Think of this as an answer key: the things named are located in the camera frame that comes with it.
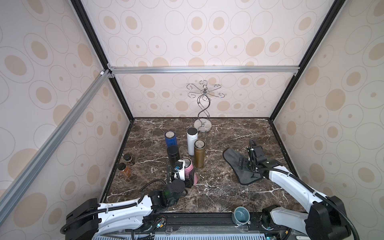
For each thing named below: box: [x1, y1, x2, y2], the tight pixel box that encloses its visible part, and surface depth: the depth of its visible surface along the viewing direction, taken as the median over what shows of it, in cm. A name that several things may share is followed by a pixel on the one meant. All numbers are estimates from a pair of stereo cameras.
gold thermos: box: [194, 139, 206, 168], surface depth 85 cm
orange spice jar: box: [117, 162, 132, 178], surface depth 87 cm
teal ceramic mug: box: [231, 206, 251, 226], surface depth 74 cm
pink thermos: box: [181, 157, 199, 186], surface depth 72 cm
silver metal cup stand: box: [186, 80, 225, 133], surface depth 100 cm
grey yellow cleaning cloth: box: [222, 147, 263, 185], surface depth 92 cm
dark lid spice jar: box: [123, 153, 136, 167], surface depth 90 cm
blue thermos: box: [164, 130, 178, 148], surface depth 85 cm
